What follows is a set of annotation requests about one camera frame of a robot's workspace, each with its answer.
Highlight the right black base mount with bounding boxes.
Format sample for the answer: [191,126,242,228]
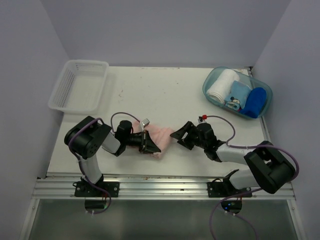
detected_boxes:
[206,178,252,198]

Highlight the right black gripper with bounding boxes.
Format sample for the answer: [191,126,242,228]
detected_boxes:
[170,121,207,150]

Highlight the white plastic basket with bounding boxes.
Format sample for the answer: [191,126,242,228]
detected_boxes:
[48,59,109,115]

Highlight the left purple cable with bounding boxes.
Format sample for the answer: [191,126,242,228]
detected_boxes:
[68,111,143,215]

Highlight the pink towel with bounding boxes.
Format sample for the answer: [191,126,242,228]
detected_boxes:
[145,124,174,159]

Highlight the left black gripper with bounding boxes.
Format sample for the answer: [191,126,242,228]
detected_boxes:
[124,129,161,153]

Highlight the light blue cartoon towel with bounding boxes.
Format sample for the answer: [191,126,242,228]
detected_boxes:
[224,81,251,111]

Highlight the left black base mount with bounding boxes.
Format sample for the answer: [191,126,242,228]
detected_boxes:
[72,181,120,198]

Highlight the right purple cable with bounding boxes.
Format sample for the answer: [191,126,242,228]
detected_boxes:
[202,114,301,240]

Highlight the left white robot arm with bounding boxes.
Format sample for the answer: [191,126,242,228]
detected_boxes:
[64,116,162,197]

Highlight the teal transparent plastic tub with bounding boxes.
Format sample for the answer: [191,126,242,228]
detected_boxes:
[202,66,273,120]

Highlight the white rolled towel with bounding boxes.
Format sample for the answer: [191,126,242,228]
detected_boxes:
[205,69,240,105]

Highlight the purple cable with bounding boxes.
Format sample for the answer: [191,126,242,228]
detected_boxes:
[202,114,301,240]
[68,111,143,215]

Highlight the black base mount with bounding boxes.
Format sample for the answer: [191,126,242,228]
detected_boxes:
[72,181,120,198]
[206,178,252,198]

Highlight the aluminium rail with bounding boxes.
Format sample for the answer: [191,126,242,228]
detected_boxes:
[32,172,297,201]

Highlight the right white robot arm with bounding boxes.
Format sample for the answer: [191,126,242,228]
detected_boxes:
[170,115,299,197]

